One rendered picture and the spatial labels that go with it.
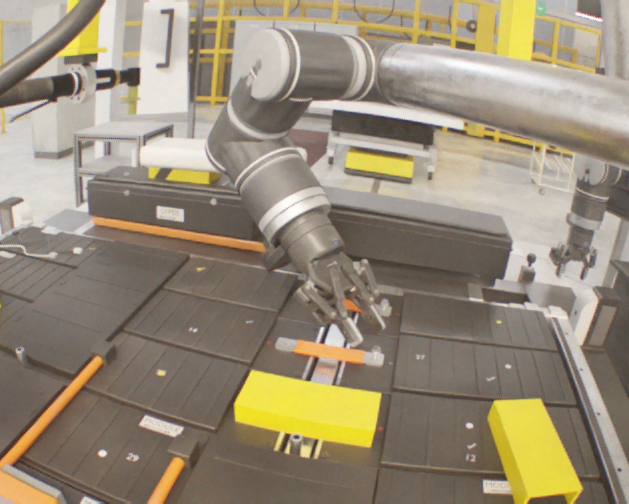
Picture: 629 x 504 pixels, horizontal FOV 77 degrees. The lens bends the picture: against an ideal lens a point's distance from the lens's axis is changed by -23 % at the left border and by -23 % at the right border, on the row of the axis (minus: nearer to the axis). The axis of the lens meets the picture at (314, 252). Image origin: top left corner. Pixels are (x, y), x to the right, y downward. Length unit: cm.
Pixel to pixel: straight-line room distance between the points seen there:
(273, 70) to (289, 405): 40
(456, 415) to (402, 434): 8
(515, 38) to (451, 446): 68
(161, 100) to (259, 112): 268
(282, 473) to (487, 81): 49
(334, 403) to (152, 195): 64
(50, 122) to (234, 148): 598
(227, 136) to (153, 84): 262
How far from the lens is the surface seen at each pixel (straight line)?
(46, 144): 674
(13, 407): 62
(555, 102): 55
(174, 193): 103
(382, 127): 523
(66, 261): 98
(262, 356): 69
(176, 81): 331
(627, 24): 149
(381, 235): 94
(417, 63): 66
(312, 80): 64
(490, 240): 95
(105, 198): 113
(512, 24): 90
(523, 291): 131
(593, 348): 113
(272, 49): 63
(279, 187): 68
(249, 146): 71
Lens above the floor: 140
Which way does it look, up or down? 24 degrees down
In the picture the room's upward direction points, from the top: 5 degrees clockwise
